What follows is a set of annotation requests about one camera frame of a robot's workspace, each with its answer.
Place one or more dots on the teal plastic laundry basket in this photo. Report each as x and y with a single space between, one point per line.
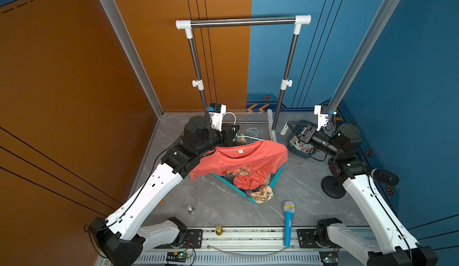
271 181

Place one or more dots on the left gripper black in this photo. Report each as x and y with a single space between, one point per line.
227 136

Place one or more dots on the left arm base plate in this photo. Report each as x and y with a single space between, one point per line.
193 237

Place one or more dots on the right green circuit board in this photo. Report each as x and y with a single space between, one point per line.
329 258

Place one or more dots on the beige patterned cloth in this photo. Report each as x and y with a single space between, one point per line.
261 195

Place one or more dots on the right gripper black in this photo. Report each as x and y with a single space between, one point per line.
309 129

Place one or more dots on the left green circuit board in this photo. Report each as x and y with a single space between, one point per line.
177 258

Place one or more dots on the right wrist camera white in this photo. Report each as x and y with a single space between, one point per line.
324 116

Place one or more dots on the red t-shirt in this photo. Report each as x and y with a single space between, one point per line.
250 164

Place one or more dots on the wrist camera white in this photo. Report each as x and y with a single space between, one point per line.
216 113
324 116

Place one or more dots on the blue toy microphone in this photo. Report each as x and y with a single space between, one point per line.
289 210

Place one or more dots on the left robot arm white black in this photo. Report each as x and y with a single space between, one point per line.
121 237

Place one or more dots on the light green wire hanger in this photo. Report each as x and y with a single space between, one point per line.
245 136

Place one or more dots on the dark teal clothespin bin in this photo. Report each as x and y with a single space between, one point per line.
299 148

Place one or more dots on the small brass weight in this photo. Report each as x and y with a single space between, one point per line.
219 230

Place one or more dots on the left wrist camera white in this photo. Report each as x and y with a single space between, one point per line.
216 113

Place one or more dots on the aluminium front rail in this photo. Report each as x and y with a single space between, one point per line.
233 238

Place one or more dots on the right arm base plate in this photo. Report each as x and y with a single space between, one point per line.
310 238

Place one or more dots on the green circuit board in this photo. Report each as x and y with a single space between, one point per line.
177 258
329 258

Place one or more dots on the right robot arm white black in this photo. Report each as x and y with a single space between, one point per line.
395 245

